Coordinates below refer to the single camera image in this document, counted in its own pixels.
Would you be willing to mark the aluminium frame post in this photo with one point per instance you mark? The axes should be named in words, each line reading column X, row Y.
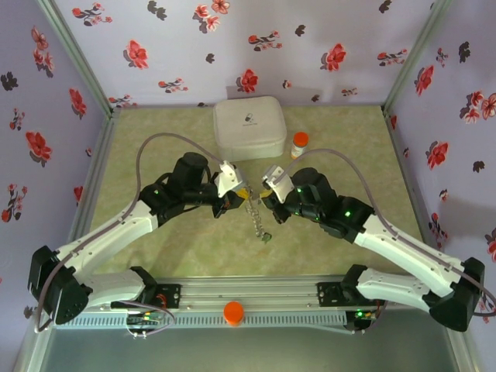
column 419, row 50
column 74, row 50

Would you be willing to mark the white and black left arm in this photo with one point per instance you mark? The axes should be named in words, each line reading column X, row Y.
column 112, row 236

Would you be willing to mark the orange cylinder button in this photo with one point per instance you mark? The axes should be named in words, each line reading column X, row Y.
column 233, row 312

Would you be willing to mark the green circuit board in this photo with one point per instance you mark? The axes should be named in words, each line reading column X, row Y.
column 145, row 319
column 364, row 315

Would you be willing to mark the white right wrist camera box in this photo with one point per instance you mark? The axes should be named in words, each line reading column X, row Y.
column 281, row 186

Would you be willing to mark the orange-capped pill bottle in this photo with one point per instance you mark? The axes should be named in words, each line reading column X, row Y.
column 299, row 141

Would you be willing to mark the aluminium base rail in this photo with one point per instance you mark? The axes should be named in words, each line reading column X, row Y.
column 252, row 290

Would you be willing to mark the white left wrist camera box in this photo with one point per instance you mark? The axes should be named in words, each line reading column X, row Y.
column 228, row 180

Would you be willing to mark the grey metal sheet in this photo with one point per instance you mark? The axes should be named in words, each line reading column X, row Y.
column 252, row 348

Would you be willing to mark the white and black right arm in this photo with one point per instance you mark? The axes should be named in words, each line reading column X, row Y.
column 407, row 252

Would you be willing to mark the white zipped medicine case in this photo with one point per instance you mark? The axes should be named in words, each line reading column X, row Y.
column 250, row 128

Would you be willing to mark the aluminium side rail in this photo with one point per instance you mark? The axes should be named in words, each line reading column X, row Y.
column 411, row 186
column 92, row 186

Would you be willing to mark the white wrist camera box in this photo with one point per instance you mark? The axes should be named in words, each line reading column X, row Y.
column 281, row 186
column 228, row 180

